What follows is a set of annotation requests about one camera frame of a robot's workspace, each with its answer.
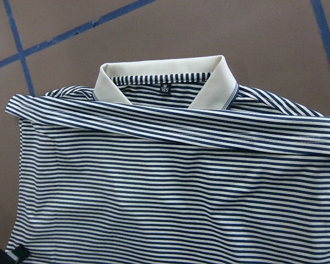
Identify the striped polo shirt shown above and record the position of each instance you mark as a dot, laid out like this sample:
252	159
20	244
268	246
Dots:
171	161

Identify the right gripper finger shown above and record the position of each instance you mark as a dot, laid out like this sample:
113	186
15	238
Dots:
18	255

